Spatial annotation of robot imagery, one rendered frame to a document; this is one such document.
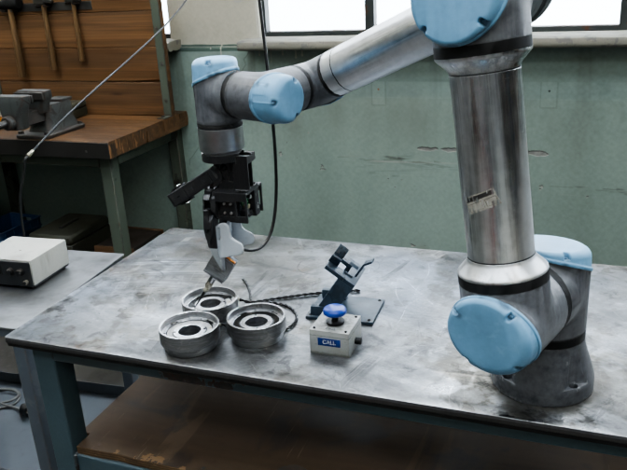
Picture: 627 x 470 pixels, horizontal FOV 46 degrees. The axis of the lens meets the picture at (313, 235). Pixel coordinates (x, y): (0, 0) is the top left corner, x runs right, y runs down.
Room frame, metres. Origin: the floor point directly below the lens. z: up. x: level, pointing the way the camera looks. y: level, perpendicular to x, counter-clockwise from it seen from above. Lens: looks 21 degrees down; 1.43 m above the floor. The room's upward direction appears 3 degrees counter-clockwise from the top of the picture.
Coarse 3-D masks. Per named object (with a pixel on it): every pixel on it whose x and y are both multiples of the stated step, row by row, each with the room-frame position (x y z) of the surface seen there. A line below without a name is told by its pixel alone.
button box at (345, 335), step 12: (324, 324) 1.11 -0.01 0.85; (336, 324) 1.10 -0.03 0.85; (348, 324) 1.10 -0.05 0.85; (360, 324) 1.13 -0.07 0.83; (312, 336) 1.09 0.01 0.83; (324, 336) 1.08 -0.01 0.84; (336, 336) 1.07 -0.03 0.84; (348, 336) 1.07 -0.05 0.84; (360, 336) 1.13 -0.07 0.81; (312, 348) 1.09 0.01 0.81; (324, 348) 1.08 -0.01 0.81; (336, 348) 1.08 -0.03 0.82; (348, 348) 1.07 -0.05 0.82
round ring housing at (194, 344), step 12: (180, 312) 1.19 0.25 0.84; (192, 312) 1.19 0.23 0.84; (204, 312) 1.19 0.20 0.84; (168, 324) 1.17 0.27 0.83; (192, 324) 1.17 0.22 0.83; (216, 324) 1.14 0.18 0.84; (180, 336) 1.12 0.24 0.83; (192, 336) 1.12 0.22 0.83; (204, 336) 1.10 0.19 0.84; (216, 336) 1.13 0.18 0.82; (168, 348) 1.10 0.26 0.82; (180, 348) 1.09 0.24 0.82; (192, 348) 1.09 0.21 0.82; (204, 348) 1.10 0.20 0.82
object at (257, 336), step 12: (240, 312) 1.20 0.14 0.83; (276, 312) 1.19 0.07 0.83; (228, 324) 1.14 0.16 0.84; (252, 324) 1.18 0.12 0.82; (264, 324) 1.18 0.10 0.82; (276, 324) 1.13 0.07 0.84; (240, 336) 1.12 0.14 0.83; (252, 336) 1.11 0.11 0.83; (264, 336) 1.11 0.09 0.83; (276, 336) 1.12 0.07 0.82; (252, 348) 1.12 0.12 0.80
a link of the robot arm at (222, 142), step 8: (240, 128) 1.18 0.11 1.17; (200, 136) 1.18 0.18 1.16; (208, 136) 1.16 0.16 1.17; (216, 136) 1.16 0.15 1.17; (224, 136) 1.16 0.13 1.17; (232, 136) 1.17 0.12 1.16; (240, 136) 1.18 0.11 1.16; (200, 144) 1.18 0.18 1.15; (208, 144) 1.16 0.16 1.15; (216, 144) 1.16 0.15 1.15; (224, 144) 1.16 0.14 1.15; (232, 144) 1.17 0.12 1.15; (240, 144) 1.18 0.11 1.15; (208, 152) 1.17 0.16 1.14; (216, 152) 1.16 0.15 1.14; (224, 152) 1.16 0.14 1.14; (232, 152) 1.17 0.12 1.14
